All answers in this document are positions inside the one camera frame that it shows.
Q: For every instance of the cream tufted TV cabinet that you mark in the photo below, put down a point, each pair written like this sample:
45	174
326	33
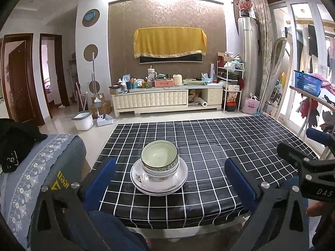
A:
168	99

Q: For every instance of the white mop bucket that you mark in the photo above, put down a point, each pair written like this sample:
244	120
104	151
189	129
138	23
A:
83	120

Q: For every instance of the yellow cloth TV cover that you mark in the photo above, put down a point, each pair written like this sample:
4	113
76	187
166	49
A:
169	42

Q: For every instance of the cream plastic jug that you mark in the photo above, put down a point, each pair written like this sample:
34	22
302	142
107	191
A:
177	79

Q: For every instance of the tall standing air conditioner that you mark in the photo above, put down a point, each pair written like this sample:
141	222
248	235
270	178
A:
248	35

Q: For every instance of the pink box on cabinet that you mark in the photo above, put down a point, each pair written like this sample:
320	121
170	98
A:
164	83

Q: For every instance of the dark wooden door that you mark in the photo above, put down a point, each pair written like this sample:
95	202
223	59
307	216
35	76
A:
17	79

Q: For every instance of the white metal shelf rack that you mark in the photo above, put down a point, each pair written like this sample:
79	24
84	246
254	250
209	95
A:
230	75

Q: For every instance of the grey embroidered sofa cushion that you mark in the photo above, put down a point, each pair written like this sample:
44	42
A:
55	162

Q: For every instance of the pink shopping bag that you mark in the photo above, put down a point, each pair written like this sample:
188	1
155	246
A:
250	105

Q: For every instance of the floral white plate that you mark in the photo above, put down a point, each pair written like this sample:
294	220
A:
137	172

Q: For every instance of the cardboard box on floor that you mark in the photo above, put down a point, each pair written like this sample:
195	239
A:
103	107

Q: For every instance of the blue plastic basket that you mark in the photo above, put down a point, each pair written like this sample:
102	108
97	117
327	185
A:
307	83

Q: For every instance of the white dustpan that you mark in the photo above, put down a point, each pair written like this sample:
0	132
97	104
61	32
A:
104	119

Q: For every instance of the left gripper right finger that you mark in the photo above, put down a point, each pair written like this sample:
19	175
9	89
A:
277	220

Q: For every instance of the white ceramic bowl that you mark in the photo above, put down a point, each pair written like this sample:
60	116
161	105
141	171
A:
163	175

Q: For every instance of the black white checked tablecloth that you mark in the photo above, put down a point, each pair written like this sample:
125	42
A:
207	196

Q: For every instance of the lower white plate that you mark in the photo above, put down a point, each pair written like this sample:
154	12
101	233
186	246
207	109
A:
163	188

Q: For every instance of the white paper roll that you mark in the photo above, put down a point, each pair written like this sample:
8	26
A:
202	102

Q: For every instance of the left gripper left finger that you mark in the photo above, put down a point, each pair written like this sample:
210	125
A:
61	217

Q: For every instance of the black garment on sofa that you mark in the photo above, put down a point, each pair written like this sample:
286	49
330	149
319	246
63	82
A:
17	140

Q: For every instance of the patterned grey-green bowl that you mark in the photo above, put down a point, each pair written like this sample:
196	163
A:
160	155

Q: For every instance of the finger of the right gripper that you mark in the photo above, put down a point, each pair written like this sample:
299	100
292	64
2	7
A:
309	168
325	139

